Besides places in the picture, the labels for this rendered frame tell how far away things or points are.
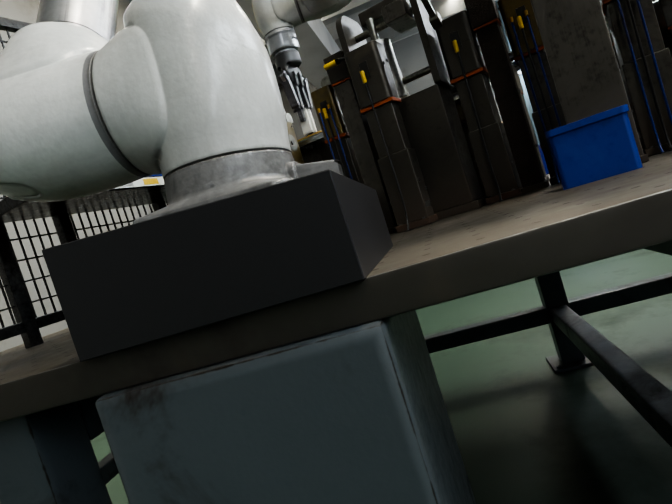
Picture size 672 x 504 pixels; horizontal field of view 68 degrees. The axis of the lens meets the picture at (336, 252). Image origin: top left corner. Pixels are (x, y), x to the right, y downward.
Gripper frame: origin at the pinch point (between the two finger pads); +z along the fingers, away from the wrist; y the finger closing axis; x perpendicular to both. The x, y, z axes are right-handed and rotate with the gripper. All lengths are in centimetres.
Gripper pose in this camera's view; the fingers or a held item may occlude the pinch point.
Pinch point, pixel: (307, 122)
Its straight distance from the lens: 149.3
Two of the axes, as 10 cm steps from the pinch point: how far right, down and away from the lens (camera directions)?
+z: 3.0, 9.5, 0.5
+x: -8.4, 2.4, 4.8
